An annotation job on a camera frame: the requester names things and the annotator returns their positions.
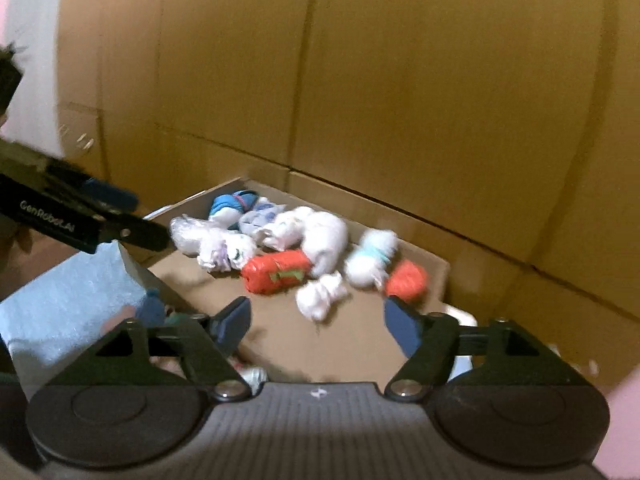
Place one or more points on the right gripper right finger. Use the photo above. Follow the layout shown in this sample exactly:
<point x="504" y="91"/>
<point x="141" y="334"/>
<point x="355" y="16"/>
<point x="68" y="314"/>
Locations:
<point x="437" y="346"/>

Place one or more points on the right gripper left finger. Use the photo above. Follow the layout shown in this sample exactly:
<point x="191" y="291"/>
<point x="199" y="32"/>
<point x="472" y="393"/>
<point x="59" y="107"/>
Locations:
<point x="202" y="344"/>

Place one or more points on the red green sock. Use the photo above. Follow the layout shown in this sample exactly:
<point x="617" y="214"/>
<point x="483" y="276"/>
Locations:
<point x="271" y="273"/>

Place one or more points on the white knitted sock pink band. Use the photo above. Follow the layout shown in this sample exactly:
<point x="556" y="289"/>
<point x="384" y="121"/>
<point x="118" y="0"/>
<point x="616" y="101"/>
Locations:
<point x="315" y="299"/>

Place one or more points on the blue sock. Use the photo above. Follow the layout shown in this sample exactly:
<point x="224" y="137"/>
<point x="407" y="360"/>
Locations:
<point x="227" y="209"/>

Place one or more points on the pink fluffy toy blue hat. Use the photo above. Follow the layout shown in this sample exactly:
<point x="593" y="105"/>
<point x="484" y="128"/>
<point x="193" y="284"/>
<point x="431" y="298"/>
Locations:
<point x="150" y="311"/>

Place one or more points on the orange rolled sock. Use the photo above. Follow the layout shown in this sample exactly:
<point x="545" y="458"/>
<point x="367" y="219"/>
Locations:
<point x="408" y="282"/>

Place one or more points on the white lavender rolled sock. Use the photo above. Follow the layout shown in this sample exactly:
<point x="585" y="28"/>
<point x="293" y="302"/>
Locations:
<point x="225" y="251"/>

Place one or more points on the white sock teal band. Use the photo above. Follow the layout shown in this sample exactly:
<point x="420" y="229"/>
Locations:
<point x="366" y="266"/>

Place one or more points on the translucent white rolled sock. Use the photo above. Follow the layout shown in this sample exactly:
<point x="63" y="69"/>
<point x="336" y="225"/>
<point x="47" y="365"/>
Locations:
<point x="187" y="233"/>

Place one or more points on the light blue towel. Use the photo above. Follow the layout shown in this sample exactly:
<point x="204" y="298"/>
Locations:
<point x="48" y="323"/>

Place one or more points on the white floral rolled sock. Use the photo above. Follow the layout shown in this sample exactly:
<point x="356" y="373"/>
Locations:
<point x="263" y="213"/>

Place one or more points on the white grey rolled sock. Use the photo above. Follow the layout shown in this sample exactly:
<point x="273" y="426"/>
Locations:
<point x="320" y="235"/>

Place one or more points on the wooden wardrobe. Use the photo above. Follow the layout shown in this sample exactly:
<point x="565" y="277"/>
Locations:
<point x="502" y="135"/>

